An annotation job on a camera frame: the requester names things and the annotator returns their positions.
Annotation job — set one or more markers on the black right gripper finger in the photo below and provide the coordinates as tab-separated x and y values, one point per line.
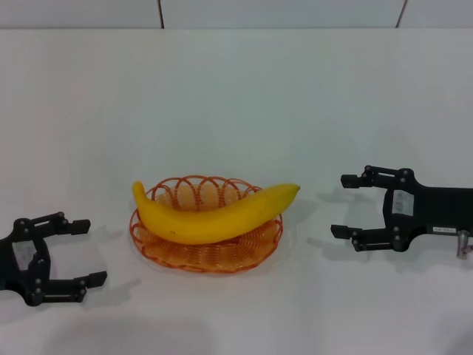
380	177
371	240

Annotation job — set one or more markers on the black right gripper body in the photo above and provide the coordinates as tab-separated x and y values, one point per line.
439	211

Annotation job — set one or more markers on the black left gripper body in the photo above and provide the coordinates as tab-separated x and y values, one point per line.
11	266

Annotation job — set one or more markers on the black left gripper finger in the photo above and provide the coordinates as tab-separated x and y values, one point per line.
79	226
66	288

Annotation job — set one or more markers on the yellow banana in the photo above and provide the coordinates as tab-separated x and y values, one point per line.
207	225

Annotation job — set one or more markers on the small silver connector plug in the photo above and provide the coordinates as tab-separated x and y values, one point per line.
462	244

